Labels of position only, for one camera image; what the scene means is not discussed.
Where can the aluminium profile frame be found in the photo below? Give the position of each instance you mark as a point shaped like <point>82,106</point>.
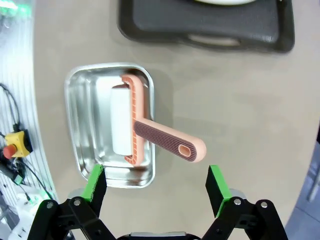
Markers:
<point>17,62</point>

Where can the pink lint roller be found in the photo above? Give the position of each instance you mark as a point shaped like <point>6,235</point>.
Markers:
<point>162,132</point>

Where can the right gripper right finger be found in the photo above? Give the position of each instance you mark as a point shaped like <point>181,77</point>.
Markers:
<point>217,192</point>

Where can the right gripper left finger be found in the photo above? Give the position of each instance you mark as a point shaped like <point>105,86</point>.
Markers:
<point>93,190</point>

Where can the stainless steel rectangular tray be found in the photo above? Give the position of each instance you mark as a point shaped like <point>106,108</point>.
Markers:
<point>85,125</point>

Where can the dark brown serving tray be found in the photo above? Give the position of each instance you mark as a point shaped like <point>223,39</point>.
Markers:
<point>205,22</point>

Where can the white round plate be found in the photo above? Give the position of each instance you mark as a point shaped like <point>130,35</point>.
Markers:
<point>222,1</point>

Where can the yellow emergency stop button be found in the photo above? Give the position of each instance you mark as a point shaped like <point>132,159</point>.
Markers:
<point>18,143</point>

